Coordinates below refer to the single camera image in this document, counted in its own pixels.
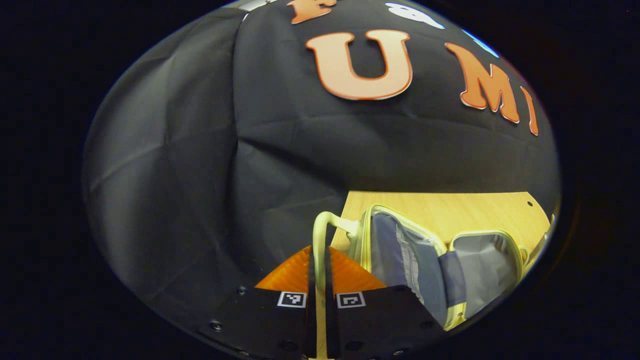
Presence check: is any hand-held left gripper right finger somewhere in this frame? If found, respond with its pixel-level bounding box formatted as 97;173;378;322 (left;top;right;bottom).
325;245;447;360

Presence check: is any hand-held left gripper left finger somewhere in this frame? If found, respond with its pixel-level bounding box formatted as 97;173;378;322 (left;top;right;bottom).
199;245;319;360

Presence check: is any pale yellow suitcase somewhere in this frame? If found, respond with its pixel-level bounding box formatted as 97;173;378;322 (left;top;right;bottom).
312;204;532;332

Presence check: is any black backdrop cloth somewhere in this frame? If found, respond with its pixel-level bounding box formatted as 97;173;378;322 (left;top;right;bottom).
82;0;561;321

